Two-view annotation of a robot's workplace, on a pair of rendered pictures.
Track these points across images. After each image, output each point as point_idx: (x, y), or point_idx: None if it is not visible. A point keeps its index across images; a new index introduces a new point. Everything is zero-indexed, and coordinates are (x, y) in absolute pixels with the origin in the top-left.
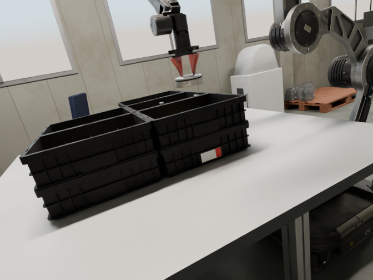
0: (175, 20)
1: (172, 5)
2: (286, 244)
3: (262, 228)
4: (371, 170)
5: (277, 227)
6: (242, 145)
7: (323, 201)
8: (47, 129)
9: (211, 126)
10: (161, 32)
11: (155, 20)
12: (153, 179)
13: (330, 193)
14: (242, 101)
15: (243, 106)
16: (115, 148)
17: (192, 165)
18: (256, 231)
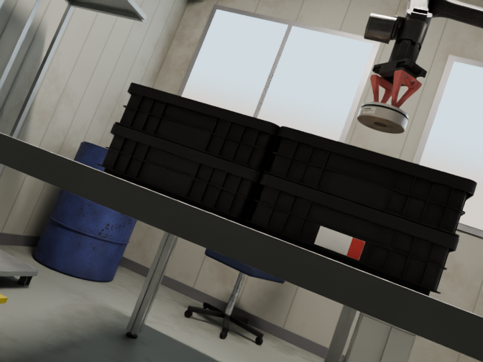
0: (404, 24)
1: (415, 11)
2: None
3: (233, 233)
4: None
5: (264, 265)
6: (419, 279)
7: (419, 332)
8: None
9: (368, 192)
10: (371, 31)
11: (371, 14)
12: (226, 210)
13: (456, 329)
14: (460, 188)
15: (460, 202)
16: (214, 132)
17: (295, 237)
18: (218, 226)
